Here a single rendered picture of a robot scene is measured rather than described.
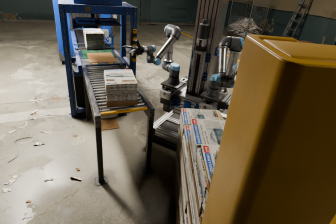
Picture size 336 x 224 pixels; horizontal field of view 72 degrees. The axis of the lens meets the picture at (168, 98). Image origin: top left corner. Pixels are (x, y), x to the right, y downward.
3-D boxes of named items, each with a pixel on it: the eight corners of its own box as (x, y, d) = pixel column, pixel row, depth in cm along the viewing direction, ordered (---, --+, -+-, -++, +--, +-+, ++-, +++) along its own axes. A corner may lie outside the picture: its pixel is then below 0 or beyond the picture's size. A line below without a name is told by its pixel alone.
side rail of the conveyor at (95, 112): (101, 127, 206) (100, 115, 200) (95, 128, 204) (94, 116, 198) (86, 73, 314) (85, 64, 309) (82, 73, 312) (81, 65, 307)
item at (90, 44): (105, 49, 382) (104, 33, 370) (86, 49, 371) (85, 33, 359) (101, 43, 413) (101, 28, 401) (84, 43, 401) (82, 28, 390)
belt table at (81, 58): (126, 69, 334) (126, 62, 330) (78, 72, 309) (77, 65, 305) (116, 55, 391) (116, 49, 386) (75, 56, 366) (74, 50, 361)
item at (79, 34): (115, 54, 392) (115, 49, 387) (75, 56, 367) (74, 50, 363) (101, 34, 515) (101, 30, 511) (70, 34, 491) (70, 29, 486)
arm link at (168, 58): (167, 73, 272) (171, 26, 247) (160, 69, 282) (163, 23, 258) (175, 72, 278) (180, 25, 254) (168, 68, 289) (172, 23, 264)
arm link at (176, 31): (187, 33, 249) (159, 68, 248) (181, 30, 257) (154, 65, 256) (182, 25, 241) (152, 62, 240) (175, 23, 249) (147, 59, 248)
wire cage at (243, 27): (259, 44, 909) (272, -3, 832) (243, 44, 877) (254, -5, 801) (240, 37, 1007) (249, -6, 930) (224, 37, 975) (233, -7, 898)
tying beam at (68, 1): (137, 15, 307) (137, 7, 302) (59, 12, 271) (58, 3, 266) (125, 8, 362) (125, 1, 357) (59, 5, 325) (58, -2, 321)
